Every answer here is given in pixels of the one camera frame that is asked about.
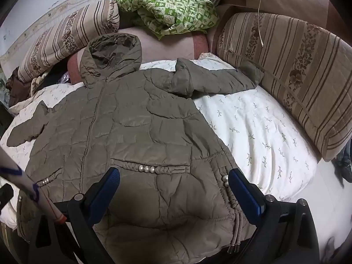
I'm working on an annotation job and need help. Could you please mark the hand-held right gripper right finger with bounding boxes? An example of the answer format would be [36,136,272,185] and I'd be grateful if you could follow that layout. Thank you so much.
[228,168,322,264]

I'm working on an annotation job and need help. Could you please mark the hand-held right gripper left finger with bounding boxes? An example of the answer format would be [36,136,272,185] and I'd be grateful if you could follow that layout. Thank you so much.
[29,167,121,264]

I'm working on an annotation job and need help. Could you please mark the olive hooded puffer jacket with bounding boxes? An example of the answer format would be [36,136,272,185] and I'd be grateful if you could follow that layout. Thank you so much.
[6,33,264,264]

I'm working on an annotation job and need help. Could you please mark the dark clothes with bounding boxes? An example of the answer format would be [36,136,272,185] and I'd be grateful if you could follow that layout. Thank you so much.
[331,139,352,188]

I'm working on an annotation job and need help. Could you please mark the white leaf-print bed sheet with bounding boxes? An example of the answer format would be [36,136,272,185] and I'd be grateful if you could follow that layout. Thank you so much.
[0,53,322,227]

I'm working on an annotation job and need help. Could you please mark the brown cloth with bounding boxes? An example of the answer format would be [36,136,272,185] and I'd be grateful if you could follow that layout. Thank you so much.
[7,73,32,108]

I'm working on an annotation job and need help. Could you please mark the cream floral cloth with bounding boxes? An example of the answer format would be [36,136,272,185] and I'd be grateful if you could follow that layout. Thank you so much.
[30,73,50,95]

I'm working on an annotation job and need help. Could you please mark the black cloth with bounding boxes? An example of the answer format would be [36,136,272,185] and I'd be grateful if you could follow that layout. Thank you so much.
[38,70,69,89]

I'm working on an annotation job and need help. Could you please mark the striped floral pillow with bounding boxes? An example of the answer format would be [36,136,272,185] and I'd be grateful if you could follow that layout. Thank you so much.
[17,0,121,84]
[216,12,352,162]

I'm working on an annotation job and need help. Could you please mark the pink bolster cushion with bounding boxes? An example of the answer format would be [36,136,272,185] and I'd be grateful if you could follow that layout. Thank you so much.
[67,27,209,84]

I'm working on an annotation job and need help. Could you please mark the green patterned blanket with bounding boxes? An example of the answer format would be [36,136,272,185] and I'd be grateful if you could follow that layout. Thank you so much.
[113,0,220,43]

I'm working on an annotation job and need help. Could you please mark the brown sofa backrest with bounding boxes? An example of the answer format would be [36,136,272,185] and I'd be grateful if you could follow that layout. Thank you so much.
[217,0,343,44]

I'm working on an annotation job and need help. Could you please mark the beige hanging cord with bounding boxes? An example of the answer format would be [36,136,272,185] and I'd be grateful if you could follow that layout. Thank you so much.
[257,0,264,48]

